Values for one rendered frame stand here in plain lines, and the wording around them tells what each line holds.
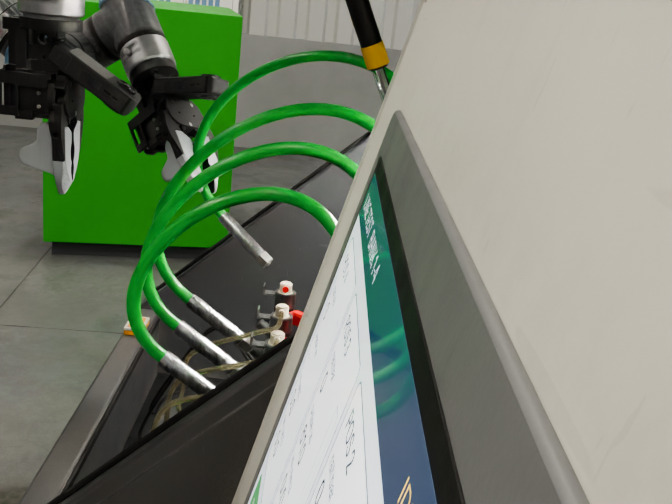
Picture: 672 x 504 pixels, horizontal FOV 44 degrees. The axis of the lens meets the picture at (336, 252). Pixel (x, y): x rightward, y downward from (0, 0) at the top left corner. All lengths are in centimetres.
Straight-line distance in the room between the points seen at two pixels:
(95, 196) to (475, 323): 424
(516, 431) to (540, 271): 4
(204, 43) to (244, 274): 295
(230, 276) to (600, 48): 123
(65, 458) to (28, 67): 46
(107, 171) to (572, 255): 424
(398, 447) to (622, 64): 12
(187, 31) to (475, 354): 410
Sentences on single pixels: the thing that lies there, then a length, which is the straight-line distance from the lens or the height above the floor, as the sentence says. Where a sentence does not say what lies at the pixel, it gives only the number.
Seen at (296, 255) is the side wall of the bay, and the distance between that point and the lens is 139.
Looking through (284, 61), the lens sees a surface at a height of 141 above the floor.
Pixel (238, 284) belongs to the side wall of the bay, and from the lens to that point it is 141.
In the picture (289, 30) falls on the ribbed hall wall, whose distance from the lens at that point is 747.
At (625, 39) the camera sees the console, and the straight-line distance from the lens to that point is 19.
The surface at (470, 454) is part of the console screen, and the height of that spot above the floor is 142.
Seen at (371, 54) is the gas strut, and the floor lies 146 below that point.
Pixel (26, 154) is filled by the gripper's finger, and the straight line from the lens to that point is 108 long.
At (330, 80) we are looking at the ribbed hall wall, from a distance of 750.
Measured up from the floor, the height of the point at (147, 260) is 124.
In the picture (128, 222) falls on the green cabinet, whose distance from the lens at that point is 445.
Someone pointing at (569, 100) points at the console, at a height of 149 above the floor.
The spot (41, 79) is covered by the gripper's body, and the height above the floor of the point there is 137.
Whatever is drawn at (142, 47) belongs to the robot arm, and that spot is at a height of 139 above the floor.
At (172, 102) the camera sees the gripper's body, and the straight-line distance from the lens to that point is 122.
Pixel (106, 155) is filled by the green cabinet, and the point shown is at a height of 56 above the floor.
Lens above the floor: 152
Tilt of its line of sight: 18 degrees down
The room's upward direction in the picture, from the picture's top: 6 degrees clockwise
